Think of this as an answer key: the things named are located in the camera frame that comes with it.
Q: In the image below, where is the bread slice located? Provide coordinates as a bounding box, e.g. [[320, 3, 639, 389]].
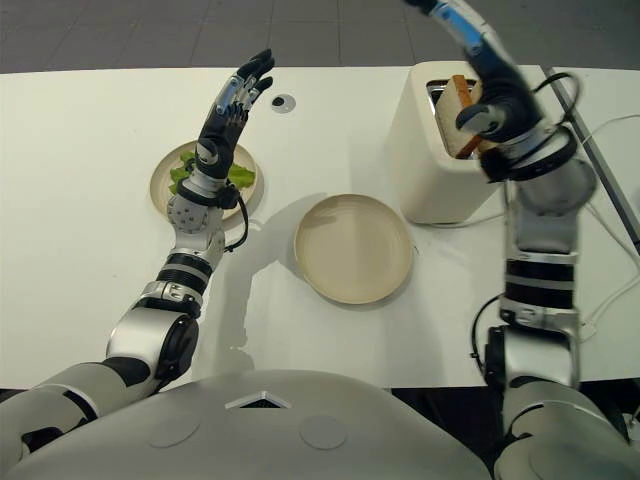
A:
[[433, 74, 485, 161]]

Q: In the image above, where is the green lettuce leaf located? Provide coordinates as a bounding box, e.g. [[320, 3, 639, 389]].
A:
[[168, 149, 258, 195]]

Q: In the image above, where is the cream toaster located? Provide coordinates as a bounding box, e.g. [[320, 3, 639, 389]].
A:
[[383, 61, 507, 227]]

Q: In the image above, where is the white cord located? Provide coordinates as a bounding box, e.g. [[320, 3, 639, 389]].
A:
[[414, 112, 640, 342]]

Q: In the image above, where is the black cable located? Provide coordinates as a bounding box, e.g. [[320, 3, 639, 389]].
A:
[[219, 183, 250, 254], [529, 72, 585, 132], [468, 293, 503, 362]]

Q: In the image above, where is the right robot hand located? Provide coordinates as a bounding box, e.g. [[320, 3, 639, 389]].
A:
[[402, 0, 547, 152]]

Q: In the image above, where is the cream round plate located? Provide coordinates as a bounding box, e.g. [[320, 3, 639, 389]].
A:
[[293, 193, 416, 306], [148, 140, 267, 225]]

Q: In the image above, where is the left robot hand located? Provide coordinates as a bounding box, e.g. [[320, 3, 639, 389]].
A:
[[187, 48, 276, 189]]

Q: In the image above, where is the robot body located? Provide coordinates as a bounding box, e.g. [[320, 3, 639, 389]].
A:
[[9, 368, 497, 480]]

